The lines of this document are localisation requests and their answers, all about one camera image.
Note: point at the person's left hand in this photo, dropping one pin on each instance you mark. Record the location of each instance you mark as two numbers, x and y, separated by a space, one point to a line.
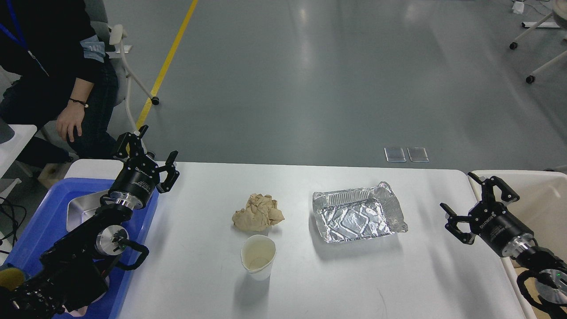
69 122

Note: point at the white rolling chair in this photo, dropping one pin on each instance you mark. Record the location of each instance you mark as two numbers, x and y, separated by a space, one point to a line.
113 37

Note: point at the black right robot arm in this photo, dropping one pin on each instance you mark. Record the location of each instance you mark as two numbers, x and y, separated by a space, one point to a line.
543 281

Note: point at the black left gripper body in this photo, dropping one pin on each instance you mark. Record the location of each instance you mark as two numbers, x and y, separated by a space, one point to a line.
135 184

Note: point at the clear floor plate right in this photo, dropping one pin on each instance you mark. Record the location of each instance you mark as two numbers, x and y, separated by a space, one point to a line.
418 154

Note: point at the blue plastic tray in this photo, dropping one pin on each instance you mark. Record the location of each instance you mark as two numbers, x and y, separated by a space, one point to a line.
49 225

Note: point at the crumpled brown paper ball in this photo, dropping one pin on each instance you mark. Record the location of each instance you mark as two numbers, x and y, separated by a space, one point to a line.
261 212

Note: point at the clear floor plate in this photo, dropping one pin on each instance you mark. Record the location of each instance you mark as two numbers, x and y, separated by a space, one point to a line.
418 154
395 154

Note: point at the small white side table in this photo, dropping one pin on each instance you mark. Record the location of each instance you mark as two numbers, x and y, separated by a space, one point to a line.
14 137

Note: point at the clear floor plate left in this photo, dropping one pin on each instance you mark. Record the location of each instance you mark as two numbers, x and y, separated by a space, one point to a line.
395 154

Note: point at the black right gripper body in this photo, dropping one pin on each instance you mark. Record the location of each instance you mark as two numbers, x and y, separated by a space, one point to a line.
503 232

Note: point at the white paper cup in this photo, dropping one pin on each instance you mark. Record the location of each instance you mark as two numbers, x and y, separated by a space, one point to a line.
257 255

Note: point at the white plastic bin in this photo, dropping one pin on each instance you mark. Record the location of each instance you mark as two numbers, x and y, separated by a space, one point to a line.
543 208

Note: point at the teal mug yellow inside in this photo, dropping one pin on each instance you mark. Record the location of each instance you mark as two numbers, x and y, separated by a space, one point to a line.
11 278

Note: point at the seated person in black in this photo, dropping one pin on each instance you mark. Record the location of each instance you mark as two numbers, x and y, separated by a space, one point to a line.
58 56

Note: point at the aluminium foil tray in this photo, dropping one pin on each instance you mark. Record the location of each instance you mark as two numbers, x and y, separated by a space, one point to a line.
358 214

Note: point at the wooden block with hole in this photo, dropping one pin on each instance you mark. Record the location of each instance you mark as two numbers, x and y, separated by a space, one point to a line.
53 173

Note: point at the square stainless steel tray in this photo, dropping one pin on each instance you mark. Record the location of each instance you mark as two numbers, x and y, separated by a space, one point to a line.
82 208

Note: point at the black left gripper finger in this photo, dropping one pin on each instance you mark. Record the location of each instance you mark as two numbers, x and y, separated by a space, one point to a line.
172 174
129 149

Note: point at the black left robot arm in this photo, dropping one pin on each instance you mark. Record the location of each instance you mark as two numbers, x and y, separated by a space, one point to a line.
76 267

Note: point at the pink mug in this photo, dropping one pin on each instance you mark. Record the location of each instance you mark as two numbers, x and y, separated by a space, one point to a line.
88 305

